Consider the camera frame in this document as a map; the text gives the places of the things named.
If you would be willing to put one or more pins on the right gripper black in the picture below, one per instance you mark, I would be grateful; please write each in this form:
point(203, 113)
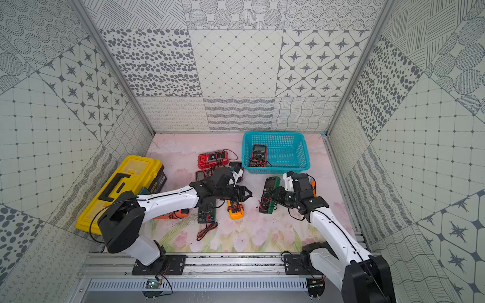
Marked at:
point(280, 191)

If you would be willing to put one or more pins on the small black multimeter face down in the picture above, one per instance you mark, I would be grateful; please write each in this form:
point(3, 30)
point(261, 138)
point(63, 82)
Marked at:
point(237, 166)

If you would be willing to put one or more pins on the green multimeter DT9205A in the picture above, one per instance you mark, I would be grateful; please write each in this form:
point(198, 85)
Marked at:
point(207, 211)

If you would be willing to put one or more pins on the orange Victor multimeter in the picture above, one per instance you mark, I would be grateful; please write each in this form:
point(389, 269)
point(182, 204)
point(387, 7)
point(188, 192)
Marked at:
point(202, 174)

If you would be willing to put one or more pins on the green multimeter with leads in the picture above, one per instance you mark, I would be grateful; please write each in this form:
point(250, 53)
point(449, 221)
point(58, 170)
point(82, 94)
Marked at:
point(267, 203)

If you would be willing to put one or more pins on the dark red-trim multimeter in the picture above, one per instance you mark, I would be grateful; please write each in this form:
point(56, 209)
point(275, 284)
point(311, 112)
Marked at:
point(259, 156)

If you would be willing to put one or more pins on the red multimeter face down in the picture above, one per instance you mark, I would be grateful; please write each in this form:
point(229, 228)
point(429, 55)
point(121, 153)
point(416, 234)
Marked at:
point(212, 159)

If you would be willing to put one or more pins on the aluminium mounting rail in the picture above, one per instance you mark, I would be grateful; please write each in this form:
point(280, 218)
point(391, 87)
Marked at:
point(235, 265)

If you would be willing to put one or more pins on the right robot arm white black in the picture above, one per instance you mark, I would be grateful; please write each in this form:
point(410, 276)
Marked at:
point(340, 259)

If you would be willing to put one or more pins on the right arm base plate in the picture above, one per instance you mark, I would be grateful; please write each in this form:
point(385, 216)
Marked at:
point(294, 265)

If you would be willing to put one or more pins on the yellow black toolbox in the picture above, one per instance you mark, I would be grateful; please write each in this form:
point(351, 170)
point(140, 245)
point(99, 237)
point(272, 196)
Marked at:
point(134, 174)

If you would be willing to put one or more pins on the teal plastic basket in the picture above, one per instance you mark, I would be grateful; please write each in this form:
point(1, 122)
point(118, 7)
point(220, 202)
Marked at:
point(284, 152)

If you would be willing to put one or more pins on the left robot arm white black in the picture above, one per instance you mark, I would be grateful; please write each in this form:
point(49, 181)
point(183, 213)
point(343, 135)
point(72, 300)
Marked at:
point(121, 222)

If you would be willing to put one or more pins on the orange handled wrench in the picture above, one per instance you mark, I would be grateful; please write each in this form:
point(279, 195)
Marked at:
point(314, 187)

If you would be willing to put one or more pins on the yellow orange multimeter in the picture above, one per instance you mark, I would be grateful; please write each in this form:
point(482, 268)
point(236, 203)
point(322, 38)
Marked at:
point(235, 209)

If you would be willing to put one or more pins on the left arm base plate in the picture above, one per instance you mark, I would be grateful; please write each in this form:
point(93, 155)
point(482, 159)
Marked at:
point(164, 265)

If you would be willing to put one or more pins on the orange multimeter face down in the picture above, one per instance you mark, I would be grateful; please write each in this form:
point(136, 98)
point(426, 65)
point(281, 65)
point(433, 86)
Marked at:
point(180, 214)

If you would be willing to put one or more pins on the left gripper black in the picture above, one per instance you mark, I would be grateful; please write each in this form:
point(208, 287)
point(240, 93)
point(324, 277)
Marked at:
point(236, 192)

